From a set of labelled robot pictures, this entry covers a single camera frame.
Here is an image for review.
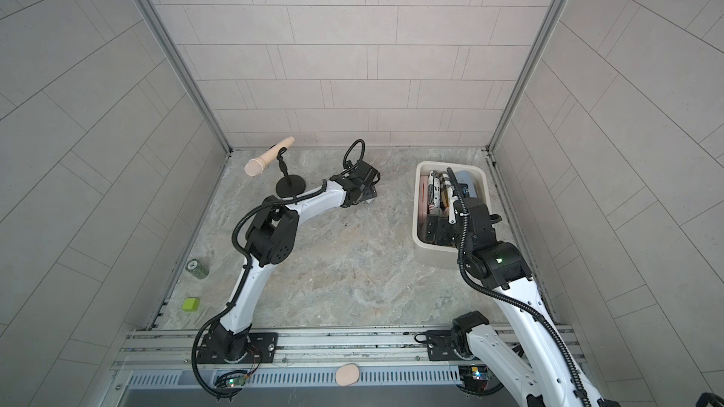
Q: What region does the cream plastic storage box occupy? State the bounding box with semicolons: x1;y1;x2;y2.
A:
412;161;491;269

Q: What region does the brown plaid glasses case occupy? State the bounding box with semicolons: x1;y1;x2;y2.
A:
440;173;454;208

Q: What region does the pink glasses case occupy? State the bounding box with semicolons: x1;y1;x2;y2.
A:
418;174;429;231

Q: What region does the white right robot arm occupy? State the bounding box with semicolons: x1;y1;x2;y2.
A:
451;198;613;406

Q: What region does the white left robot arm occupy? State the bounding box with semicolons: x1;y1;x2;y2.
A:
193;159;381;362

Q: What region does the black microphone stand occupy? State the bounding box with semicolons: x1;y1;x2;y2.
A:
275;147;307;198

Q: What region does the beige microphone head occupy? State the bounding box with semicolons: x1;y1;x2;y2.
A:
244;136;295;177

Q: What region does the right circuit board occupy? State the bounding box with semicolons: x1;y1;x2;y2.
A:
458;366;503;397

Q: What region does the circuit board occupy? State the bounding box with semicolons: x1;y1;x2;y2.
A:
214;370;249;390
458;366;503;397

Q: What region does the pink oval eraser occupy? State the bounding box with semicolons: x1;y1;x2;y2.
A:
335;364;361;387

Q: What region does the green small block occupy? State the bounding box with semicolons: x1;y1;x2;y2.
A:
181;297;201;313

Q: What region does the left circuit board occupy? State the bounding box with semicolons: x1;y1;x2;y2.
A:
214;370;249;390

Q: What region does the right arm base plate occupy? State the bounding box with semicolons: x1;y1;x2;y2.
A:
416;328;473;361

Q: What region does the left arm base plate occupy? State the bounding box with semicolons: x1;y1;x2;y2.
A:
196;333;279;365

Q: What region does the aluminium rail frame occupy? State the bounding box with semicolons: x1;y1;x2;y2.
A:
109;324;586;374

